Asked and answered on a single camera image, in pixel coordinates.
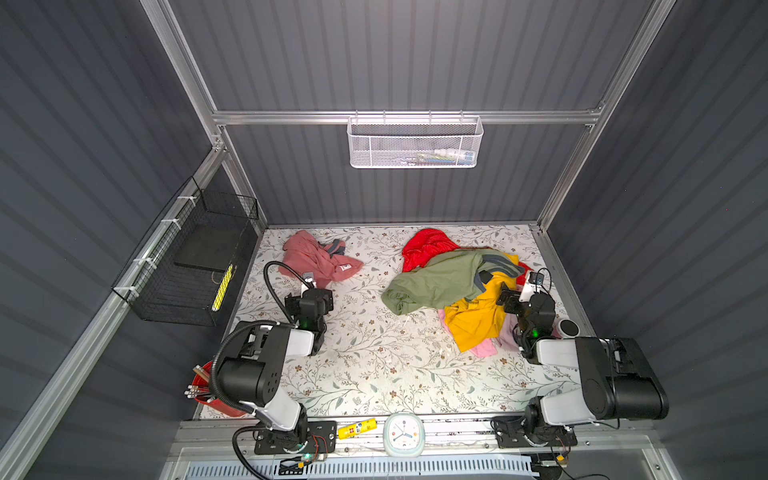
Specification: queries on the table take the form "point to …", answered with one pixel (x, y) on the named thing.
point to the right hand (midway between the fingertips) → (525, 287)
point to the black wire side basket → (181, 273)
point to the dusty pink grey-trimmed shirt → (324, 261)
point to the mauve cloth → (505, 338)
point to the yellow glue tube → (354, 429)
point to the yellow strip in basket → (222, 289)
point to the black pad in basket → (212, 246)
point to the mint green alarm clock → (403, 434)
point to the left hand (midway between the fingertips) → (305, 292)
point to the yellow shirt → (481, 318)
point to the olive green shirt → (445, 281)
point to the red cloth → (420, 248)
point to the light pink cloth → (484, 349)
